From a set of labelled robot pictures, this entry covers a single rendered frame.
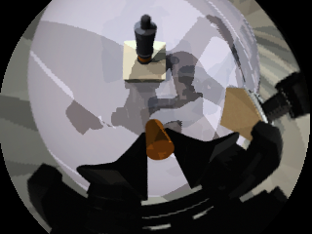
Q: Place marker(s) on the orange-brown cylinder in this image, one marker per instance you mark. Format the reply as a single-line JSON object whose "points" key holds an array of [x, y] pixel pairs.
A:
{"points": [[158, 145]]}

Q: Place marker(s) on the black marker with orange band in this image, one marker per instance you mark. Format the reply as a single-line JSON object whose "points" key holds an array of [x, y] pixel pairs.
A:
{"points": [[145, 32]]}

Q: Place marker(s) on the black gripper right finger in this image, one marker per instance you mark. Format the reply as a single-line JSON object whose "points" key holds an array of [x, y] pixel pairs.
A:
{"points": [[194, 155]]}

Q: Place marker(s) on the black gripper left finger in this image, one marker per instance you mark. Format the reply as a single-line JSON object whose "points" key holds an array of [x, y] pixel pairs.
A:
{"points": [[130, 170]]}

